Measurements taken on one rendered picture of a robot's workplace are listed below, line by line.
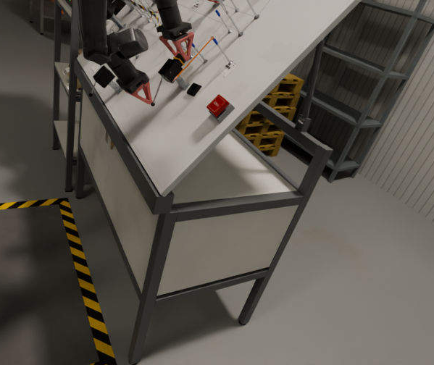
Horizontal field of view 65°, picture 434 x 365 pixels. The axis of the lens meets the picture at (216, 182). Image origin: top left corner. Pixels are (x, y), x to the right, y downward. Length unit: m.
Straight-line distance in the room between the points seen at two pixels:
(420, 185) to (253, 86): 3.00
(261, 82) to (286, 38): 0.15
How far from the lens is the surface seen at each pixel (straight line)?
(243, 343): 1.77
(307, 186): 1.30
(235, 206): 1.11
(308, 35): 1.00
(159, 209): 0.97
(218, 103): 0.93
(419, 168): 3.78
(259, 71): 0.99
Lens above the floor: 1.40
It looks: 30 degrees down
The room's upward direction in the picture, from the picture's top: 17 degrees clockwise
